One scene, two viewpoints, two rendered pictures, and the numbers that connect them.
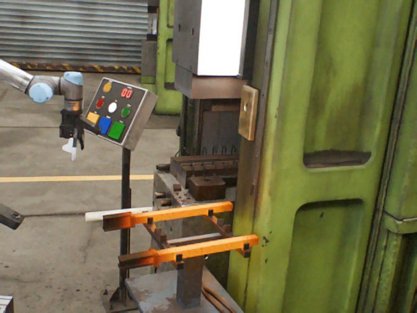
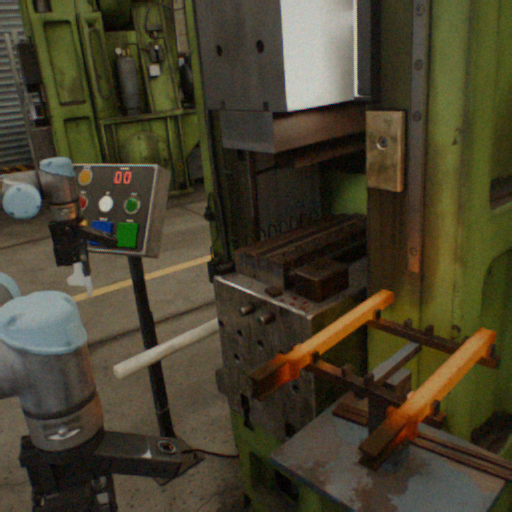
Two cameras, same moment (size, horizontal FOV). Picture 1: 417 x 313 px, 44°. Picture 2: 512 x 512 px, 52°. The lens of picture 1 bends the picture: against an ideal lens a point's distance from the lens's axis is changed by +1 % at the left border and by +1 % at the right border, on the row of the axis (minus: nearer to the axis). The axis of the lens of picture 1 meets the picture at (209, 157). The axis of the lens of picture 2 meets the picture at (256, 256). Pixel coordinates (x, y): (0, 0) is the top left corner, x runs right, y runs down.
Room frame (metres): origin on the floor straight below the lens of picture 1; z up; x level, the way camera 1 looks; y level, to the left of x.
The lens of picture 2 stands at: (0.66, 0.50, 1.50)
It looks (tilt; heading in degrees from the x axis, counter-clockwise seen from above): 21 degrees down; 343
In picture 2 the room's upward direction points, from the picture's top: 5 degrees counter-clockwise
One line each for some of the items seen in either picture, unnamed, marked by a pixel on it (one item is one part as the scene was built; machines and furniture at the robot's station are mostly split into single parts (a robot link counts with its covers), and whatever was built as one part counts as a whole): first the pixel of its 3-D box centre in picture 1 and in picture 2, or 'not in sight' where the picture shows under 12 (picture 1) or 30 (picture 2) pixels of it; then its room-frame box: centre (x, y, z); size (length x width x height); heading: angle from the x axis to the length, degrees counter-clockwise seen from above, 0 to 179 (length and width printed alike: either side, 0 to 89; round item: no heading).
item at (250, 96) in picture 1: (248, 112); (385, 151); (1.68, -0.12, 1.27); 0.09 x 0.02 x 0.17; 23
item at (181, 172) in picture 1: (225, 167); (310, 244); (2.00, -0.07, 0.96); 0.42 x 0.20 x 0.09; 113
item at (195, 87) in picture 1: (233, 81); (304, 118); (2.00, -0.07, 1.32); 0.42 x 0.20 x 0.10; 113
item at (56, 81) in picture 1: (47, 86); (17, 190); (2.04, 0.67, 1.23); 0.11 x 0.11 x 0.08; 8
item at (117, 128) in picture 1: (117, 131); (127, 235); (2.25, 0.43, 1.01); 0.07 x 0.05 x 0.07; 48
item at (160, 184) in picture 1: (227, 230); (330, 328); (1.96, -0.10, 0.69); 0.56 x 0.38 x 0.45; 113
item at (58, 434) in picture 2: not in sight; (65, 417); (1.17, 0.58, 1.15); 0.08 x 0.08 x 0.05
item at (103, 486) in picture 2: not in sight; (73, 476); (1.17, 0.58, 1.07); 0.09 x 0.08 x 0.12; 90
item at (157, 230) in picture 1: (193, 229); (390, 349); (1.41, 0.03, 0.96); 0.23 x 0.06 x 0.02; 117
